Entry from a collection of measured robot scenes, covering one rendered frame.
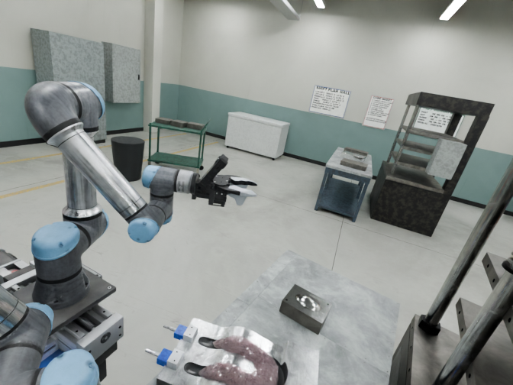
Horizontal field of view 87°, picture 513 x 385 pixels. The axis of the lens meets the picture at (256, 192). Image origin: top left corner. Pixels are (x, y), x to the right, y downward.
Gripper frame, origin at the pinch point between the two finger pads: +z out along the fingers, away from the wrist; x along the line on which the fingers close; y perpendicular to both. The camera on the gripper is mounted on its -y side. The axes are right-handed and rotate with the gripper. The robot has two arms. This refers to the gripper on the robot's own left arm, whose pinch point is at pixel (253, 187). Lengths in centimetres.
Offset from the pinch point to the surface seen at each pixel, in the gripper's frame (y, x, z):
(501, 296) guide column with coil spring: 12, 21, 79
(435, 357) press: 66, 8, 94
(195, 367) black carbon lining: 57, 28, -10
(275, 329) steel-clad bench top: 66, 5, 21
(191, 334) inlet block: 56, 18, -14
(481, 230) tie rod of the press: 11, -14, 99
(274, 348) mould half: 56, 19, 18
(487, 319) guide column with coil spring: 21, 23, 79
